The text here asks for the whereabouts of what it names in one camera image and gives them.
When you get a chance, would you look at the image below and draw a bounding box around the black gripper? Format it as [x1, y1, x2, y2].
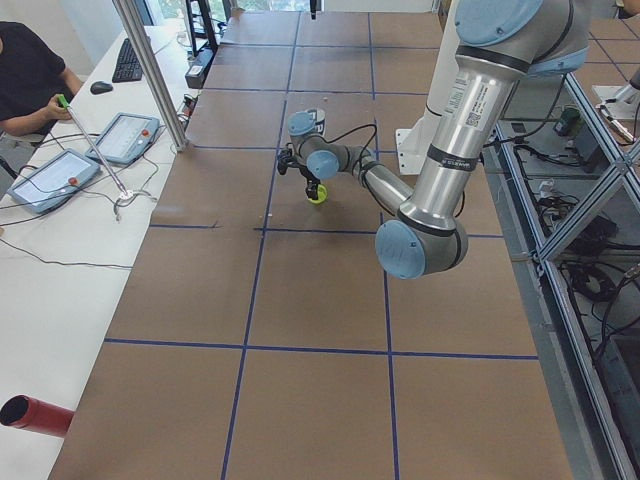
[299, 165, 321, 199]

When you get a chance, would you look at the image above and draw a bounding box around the yellow-green tennis ball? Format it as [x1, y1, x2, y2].
[308, 184, 328, 205]

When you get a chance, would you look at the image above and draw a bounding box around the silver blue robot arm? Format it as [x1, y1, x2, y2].
[277, 1, 592, 279]

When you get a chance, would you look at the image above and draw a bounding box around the far teach pendant tablet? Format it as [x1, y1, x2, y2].
[94, 112, 160, 166]

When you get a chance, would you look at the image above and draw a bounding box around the teach pendant tablet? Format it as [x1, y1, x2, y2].
[94, 112, 160, 166]
[8, 149, 100, 214]

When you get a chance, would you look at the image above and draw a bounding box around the black keyboard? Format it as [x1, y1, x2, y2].
[112, 38, 143, 83]

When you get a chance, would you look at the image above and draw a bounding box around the black computer mouse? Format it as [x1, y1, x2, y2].
[90, 81, 113, 95]

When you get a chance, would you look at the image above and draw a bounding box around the near teach pendant tablet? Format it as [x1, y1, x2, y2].
[8, 149, 100, 214]

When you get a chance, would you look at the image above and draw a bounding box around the person in black shirt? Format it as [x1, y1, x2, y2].
[1, 21, 83, 137]

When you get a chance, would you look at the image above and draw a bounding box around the red cylinder tube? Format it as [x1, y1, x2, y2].
[1, 395, 74, 438]

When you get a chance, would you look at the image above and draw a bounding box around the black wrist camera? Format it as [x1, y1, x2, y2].
[277, 148, 297, 176]

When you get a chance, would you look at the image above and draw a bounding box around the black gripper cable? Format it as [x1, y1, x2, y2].
[323, 123, 379, 174]

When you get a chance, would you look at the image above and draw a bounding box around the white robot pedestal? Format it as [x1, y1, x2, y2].
[395, 0, 469, 176]

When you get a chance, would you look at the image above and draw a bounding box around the aluminium side frame rail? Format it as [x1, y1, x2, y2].
[484, 63, 639, 479]

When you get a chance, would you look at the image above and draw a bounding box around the aluminium frame post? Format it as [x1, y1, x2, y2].
[113, 0, 188, 152]

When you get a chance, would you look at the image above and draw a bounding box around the green-handled metal rod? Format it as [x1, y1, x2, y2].
[55, 94, 135, 206]

